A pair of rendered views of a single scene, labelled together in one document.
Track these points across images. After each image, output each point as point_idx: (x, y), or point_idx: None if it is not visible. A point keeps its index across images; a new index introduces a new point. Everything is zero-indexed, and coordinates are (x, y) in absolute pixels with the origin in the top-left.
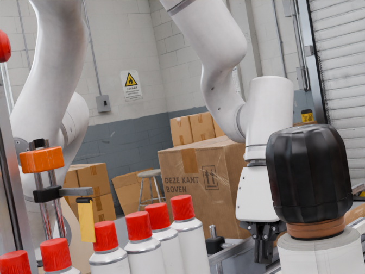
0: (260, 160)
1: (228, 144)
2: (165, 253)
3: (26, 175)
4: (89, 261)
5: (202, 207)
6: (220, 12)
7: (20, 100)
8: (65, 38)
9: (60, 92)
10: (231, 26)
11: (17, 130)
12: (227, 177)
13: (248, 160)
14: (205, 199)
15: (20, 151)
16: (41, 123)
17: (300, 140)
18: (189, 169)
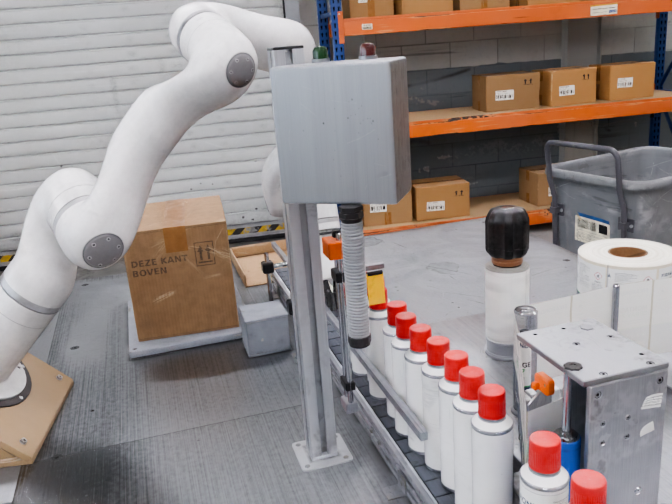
0: (328, 229)
1: (225, 219)
2: None
3: (54, 281)
4: (378, 318)
5: (190, 284)
6: None
7: (107, 188)
8: (193, 121)
9: (154, 177)
10: None
11: (108, 225)
12: (228, 250)
13: None
14: (194, 276)
15: (109, 250)
16: (133, 214)
17: (524, 215)
18: (174, 248)
